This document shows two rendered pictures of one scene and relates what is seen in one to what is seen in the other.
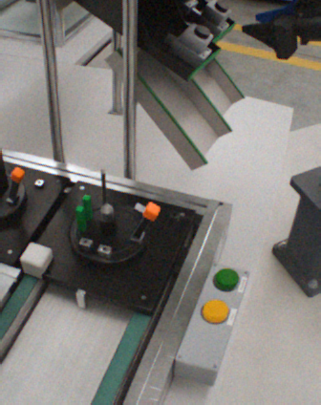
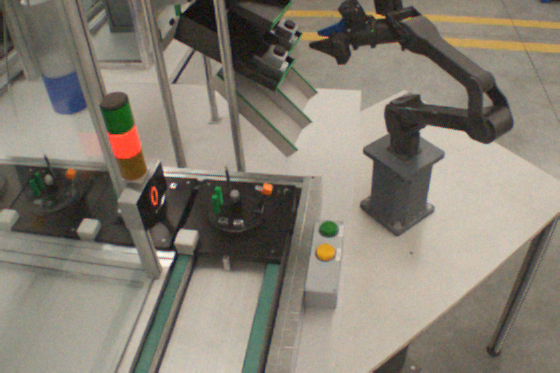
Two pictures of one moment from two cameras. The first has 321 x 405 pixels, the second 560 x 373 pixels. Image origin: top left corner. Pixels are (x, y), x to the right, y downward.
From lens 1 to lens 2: 0.38 m
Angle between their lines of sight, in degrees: 6
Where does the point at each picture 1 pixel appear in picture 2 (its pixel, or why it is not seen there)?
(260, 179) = (340, 155)
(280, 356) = (382, 282)
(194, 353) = (317, 284)
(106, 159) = (217, 161)
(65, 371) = (225, 317)
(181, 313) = (301, 258)
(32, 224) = (176, 217)
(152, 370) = (289, 301)
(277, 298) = (371, 241)
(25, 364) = (193, 319)
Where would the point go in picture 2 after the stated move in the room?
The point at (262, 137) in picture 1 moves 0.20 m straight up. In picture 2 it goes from (337, 121) to (337, 67)
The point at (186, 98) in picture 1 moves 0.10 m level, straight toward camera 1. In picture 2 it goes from (273, 103) to (277, 124)
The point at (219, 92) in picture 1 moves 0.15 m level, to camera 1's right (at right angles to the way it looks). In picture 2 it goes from (297, 92) to (346, 86)
